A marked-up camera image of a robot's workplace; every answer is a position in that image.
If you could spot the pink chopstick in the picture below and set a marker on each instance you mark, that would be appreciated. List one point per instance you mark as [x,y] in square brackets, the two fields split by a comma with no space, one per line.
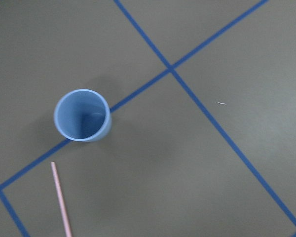
[61,201]

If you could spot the light blue plastic cup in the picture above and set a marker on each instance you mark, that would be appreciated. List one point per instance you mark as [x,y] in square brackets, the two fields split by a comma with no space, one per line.
[83,115]

